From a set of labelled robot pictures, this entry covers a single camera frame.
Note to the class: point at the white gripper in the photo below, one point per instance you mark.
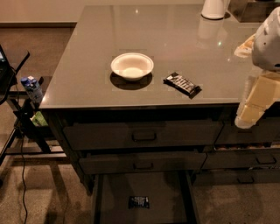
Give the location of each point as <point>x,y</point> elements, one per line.
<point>267,46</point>

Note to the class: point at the blue rxbar blueberry bar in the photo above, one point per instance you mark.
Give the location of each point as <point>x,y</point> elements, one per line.
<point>139,202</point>

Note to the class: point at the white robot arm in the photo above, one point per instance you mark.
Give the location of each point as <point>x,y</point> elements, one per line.
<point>266,49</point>

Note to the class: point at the top right drawer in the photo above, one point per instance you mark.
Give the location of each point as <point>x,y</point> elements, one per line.
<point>264,131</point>

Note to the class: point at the middle right drawer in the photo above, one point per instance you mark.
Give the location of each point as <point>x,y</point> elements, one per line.
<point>233,159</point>

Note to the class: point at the white jug on counter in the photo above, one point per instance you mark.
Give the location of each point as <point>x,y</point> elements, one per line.
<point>214,9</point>

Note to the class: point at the top left drawer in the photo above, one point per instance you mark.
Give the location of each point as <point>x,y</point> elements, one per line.
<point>122,135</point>

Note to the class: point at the open bottom left drawer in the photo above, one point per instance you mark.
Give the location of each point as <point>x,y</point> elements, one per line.
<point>164,197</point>

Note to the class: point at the middle left drawer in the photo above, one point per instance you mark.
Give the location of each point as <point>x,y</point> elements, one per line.
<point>143,162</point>

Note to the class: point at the dark wrapped snack bar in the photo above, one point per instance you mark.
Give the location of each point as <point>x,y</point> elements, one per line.
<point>182,84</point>

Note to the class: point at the white paper bowl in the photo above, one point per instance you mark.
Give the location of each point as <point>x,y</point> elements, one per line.
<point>132,66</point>

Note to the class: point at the green packet on cart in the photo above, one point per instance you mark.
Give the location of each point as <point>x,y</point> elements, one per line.
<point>38,120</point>

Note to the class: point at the blue capped plastic bottle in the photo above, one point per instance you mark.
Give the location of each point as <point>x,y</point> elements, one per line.
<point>32,88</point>

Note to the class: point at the black cart stand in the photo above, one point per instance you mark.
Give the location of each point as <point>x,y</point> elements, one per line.
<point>24,109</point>

